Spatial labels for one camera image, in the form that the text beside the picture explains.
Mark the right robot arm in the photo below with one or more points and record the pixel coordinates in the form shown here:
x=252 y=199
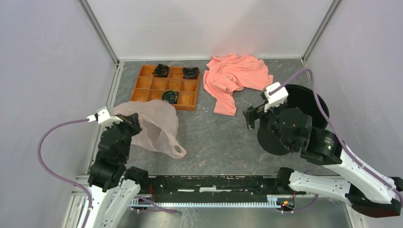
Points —
x=378 y=195

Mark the black trash bin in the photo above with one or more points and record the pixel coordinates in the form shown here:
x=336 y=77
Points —
x=302 y=97

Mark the black rolled belt right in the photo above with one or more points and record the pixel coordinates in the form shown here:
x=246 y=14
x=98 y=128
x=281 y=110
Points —
x=190 y=72

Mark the pink plastic trash bag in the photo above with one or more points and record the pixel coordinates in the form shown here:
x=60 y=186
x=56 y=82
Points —
x=159 y=123

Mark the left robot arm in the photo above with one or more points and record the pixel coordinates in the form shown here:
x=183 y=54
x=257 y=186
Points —
x=113 y=186

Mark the black rolled belt left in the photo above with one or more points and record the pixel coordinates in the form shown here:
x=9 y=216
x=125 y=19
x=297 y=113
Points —
x=161 y=70

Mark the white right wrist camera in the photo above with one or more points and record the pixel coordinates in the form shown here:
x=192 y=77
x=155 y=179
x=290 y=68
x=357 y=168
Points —
x=275 y=99

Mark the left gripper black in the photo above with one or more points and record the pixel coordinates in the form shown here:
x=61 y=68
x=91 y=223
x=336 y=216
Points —
x=132 y=121

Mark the aluminium frame rail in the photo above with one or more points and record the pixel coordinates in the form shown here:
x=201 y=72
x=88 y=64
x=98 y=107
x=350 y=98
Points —
x=338 y=189

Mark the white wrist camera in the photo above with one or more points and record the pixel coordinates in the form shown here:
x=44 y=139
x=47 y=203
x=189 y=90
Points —
x=275 y=99
x=104 y=117

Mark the salmon pink cloth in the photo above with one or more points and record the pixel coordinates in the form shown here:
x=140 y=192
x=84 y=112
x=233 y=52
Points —
x=226 y=75

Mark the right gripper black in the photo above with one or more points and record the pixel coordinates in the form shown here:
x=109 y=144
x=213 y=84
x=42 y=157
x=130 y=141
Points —
x=251 y=113

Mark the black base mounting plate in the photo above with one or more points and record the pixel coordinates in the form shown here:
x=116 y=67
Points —
x=213 y=189

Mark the orange compartment tray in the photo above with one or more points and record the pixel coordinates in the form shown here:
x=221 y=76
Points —
x=176 y=85

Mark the black rolled belt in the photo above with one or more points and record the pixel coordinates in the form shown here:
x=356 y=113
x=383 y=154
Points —
x=161 y=70
x=190 y=72

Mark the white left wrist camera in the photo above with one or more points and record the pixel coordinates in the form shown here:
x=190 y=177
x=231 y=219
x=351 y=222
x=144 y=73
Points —
x=104 y=117

